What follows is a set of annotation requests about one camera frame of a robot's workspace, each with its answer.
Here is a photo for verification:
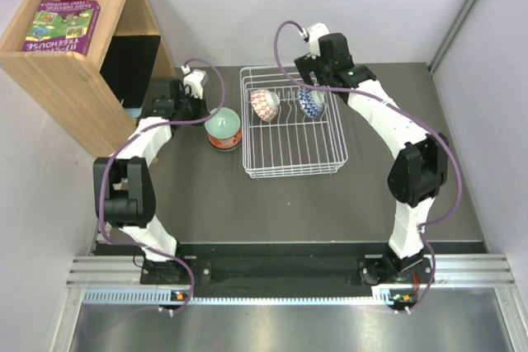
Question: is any orange red patterned bowl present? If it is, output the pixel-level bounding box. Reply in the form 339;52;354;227
297;87;325;120

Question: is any pale green bowl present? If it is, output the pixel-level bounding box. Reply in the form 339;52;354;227
205;107;241;139

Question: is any red patterned white bowl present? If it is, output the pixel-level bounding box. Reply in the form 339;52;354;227
250;89;280;122

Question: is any red floral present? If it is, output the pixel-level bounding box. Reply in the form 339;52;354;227
207;129;243;152

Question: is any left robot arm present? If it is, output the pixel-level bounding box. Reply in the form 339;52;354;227
93;70;209;284

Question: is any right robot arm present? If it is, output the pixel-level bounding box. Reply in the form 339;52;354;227
295;26;447;285

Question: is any wooden shelf unit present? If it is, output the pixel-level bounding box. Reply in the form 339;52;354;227
1;0;161;157

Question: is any purple treehouse book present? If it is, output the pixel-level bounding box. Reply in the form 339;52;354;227
21;0;101;55

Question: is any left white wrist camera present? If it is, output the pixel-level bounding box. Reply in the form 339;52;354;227
181;65;208;100

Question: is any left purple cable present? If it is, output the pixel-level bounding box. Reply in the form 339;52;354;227
98;58;227;315

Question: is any white wire dish rack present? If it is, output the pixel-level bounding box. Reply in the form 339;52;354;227
239;65;348;179

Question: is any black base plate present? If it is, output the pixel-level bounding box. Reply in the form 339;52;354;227
140;242;432;299

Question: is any aluminium rail frame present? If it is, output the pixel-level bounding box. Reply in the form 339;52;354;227
66;254;515;307

